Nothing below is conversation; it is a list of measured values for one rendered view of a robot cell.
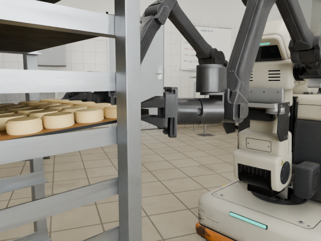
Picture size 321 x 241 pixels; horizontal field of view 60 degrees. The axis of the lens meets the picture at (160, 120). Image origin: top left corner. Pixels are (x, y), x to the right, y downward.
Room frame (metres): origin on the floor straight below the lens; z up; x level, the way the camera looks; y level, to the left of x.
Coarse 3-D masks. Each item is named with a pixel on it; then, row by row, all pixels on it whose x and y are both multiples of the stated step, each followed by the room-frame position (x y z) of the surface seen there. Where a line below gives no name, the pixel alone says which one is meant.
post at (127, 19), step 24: (120, 0) 0.45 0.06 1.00; (120, 24) 0.45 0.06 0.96; (120, 48) 0.45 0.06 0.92; (120, 72) 0.45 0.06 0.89; (120, 96) 0.46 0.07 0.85; (120, 120) 0.46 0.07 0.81; (120, 144) 0.46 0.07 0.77; (120, 168) 0.46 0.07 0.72; (120, 192) 0.46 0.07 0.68; (120, 216) 0.46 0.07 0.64; (120, 240) 0.46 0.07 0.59
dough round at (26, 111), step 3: (27, 108) 0.56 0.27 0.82; (30, 108) 0.56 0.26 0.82; (33, 108) 0.56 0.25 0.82; (36, 108) 0.55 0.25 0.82; (39, 108) 0.55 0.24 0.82; (42, 108) 0.55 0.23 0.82; (18, 111) 0.53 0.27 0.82; (21, 111) 0.52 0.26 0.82; (24, 111) 0.52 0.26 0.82; (27, 111) 0.52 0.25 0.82; (30, 111) 0.52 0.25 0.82; (24, 114) 0.52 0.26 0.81; (27, 114) 0.52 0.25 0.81
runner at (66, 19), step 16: (0, 0) 0.35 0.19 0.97; (16, 0) 0.37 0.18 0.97; (32, 0) 0.38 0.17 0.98; (0, 16) 0.35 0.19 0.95; (16, 16) 0.36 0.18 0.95; (32, 16) 0.38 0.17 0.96; (48, 16) 0.39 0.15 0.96; (64, 16) 0.41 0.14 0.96; (80, 16) 0.42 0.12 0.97; (96, 16) 0.44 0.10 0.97; (112, 16) 0.46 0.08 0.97; (80, 32) 0.44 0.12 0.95; (96, 32) 0.44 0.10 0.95; (112, 32) 0.46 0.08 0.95
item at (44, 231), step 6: (30, 234) 0.75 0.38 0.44; (36, 234) 0.77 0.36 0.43; (42, 234) 0.78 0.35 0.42; (12, 240) 0.72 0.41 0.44; (18, 240) 0.73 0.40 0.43; (24, 240) 0.74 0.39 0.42; (30, 240) 0.75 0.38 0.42; (36, 240) 0.77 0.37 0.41; (42, 240) 0.77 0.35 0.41; (48, 240) 0.77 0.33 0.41
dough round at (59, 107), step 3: (54, 105) 0.59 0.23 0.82; (57, 105) 0.59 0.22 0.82; (60, 105) 0.59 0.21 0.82; (63, 105) 0.59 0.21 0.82; (66, 105) 0.58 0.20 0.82; (69, 105) 0.58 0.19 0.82; (48, 108) 0.56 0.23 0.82; (51, 108) 0.56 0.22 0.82; (54, 108) 0.56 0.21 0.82; (57, 108) 0.56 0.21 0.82; (60, 108) 0.56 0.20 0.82; (60, 111) 0.56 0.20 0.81
